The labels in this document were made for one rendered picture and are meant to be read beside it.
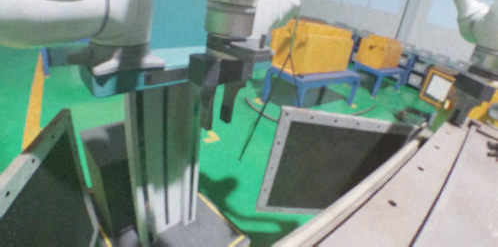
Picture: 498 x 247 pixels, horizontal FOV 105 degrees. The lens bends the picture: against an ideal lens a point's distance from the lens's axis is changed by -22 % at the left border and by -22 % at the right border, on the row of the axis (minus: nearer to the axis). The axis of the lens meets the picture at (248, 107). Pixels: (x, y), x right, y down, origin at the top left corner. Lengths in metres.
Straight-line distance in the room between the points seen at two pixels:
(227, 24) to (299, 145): 0.69
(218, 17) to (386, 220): 0.39
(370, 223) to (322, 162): 0.76
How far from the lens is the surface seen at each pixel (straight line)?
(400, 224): 0.37
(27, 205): 0.67
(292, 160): 1.03
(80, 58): 0.65
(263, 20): 0.87
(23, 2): 0.45
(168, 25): 0.82
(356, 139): 1.07
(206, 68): 0.41
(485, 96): 0.90
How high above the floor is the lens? 1.58
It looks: 25 degrees down
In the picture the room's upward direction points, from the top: 11 degrees clockwise
